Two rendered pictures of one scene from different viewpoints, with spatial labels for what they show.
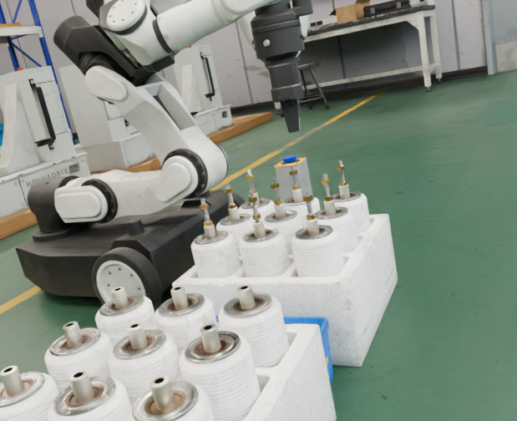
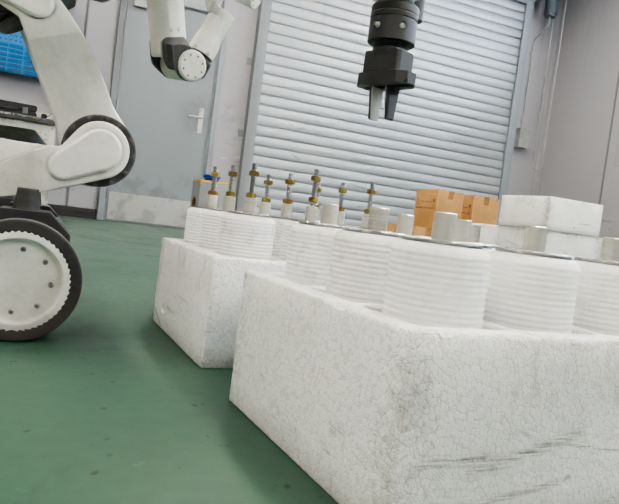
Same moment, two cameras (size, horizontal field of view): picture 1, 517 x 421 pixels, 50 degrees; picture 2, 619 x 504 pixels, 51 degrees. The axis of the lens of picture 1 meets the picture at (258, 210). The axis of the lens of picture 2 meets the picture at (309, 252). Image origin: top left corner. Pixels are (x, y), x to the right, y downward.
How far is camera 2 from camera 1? 1.05 m
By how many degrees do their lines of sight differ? 53
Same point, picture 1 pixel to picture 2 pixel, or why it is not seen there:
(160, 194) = (61, 166)
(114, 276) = (3, 260)
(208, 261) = (260, 238)
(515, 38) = (129, 190)
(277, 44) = (410, 32)
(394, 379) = not seen: hidden behind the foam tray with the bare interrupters
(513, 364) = not seen: hidden behind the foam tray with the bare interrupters
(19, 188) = not seen: outside the picture
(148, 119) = (65, 61)
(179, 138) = (106, 102)
